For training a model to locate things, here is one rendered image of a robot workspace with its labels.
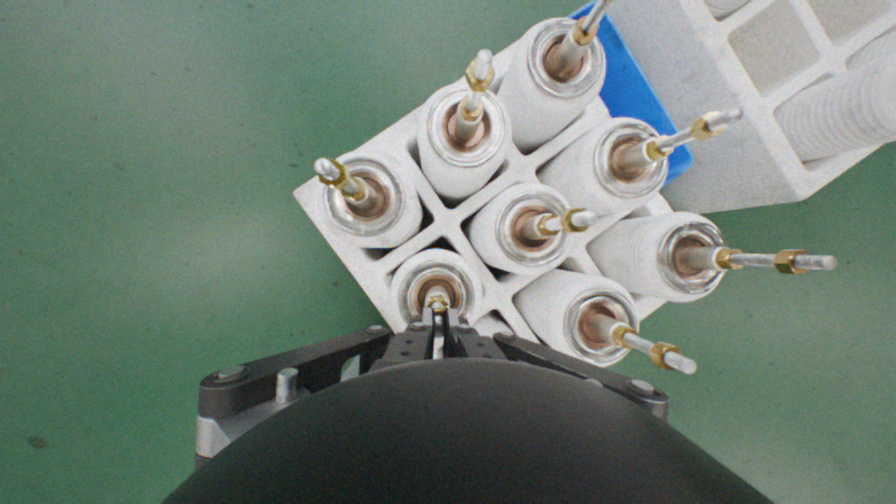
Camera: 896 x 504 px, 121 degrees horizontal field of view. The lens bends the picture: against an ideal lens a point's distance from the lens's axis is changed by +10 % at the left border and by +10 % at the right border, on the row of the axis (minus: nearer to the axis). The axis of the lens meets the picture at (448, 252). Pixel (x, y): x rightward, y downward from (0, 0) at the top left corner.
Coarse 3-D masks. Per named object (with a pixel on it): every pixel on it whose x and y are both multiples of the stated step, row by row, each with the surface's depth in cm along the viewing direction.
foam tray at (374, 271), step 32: (416, 128) 31; (576, 128) 32; (416, 160) 38; (512, 160) 31; (544, 160) 32; (480, 192) 31; (320, 224) 30; (448, 224) 31; (608, 224) 32; (352, 256) 31; (384, 256) 40; (576, 256) 32; (384, 288) 31; (512, 288) 32; (512, 320) 32; (640, 320) 33
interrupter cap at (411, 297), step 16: (416, 272) 24; (432, 272) 24; (448, 272) 24; (464, 272) 24; (400, 288) 23; (416, 288) 24; (448, 288) 24; (464, 288) 24; (400, 304) 23; (416, 304) 24; (464, 304) 24
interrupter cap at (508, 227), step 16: (528, 192) 24; (544, 192) 24; (512, 208) 24; (528, 208) 24; (544, 208) 24; (560, 208) 24; (496, 224) 24; (512, 224) 24; (496, 240) 24; (512, 240) 24; (528, 240) 25; (544, 240) 25; (560, 240) 24; (512, 256) 24; (528, 256) 24; (544, 256) 24
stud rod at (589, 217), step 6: (588, 210) 16; (576, 216) 16; (582, 216) 16; (588, 216) 16; (594, 216) 16; (552, 222) 20; (558, 222) 19; (576, 222) 16; (582, 222) 16; (588, 222) 16; (594, 222) 16; (552, 228) 20; (558, 228) 19
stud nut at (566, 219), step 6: (570, 210) 17; (576, 210) 17; (582, 210) 17; (564, 216) 17; (570, 216) 17; (564, 222) 17; (570, 222) 17; (564, 228) 17; (570, 228) 17; (576, 228) 17; (582, 228) 17
